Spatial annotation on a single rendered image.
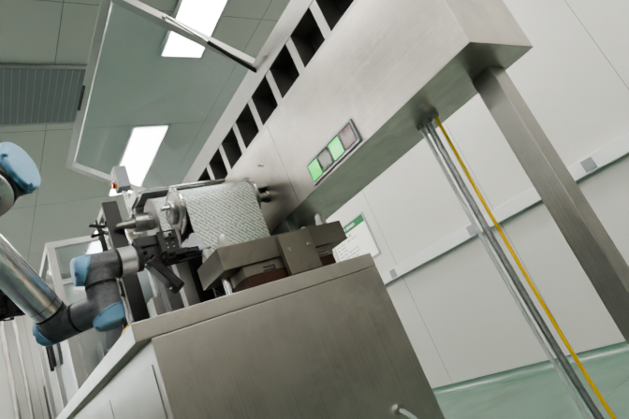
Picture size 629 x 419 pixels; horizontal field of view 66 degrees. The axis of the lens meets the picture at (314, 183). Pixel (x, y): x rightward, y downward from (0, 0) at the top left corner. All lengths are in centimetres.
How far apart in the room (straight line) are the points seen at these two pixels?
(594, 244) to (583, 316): 262
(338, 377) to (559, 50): 280
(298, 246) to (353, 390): 38
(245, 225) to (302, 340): 48
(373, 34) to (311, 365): 80
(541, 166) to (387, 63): 42
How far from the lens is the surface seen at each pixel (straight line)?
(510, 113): 120
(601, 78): 346
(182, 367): 107
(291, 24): 153
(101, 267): 133
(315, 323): 121
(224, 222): 150
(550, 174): 116
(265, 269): 127
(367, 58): 126
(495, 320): 412
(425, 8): 115
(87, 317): 133
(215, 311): 111
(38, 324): 137
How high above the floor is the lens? 70
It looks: 18 degrees up
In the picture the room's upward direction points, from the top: 23 degrees counter-clockwise
